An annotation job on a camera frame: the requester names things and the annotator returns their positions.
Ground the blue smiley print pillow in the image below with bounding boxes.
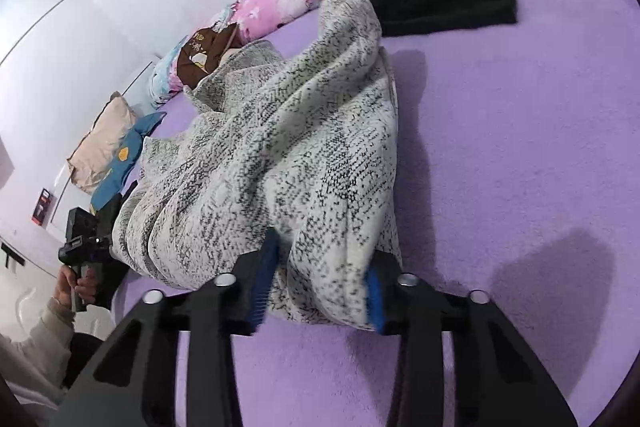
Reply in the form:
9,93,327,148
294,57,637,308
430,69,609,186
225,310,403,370
90,111,168,210

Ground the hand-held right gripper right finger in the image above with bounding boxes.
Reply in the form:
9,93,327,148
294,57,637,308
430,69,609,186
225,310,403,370
365,252,581,427

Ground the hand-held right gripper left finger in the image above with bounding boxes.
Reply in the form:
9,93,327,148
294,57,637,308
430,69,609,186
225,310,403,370
52,227,281,427

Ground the beige pillow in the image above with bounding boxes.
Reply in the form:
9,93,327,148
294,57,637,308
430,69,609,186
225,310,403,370
66,92,141,194

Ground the purple bed sheet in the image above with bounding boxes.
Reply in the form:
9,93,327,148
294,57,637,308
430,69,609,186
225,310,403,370
112,0,640,427

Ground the person's left forearm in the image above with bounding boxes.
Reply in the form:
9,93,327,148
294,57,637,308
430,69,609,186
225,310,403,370
0,297,76,408

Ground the red black box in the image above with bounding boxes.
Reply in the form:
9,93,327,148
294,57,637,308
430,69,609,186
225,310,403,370
30,188,55,226

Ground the person's left hand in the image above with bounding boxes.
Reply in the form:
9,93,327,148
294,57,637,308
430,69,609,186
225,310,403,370
54,264,98,308

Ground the white grey speckled jacket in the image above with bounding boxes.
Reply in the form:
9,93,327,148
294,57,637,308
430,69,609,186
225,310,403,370
110,0,403,333

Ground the brown cartoon print cloth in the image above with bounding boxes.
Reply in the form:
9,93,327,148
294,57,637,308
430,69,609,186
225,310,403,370
176,22,241,88

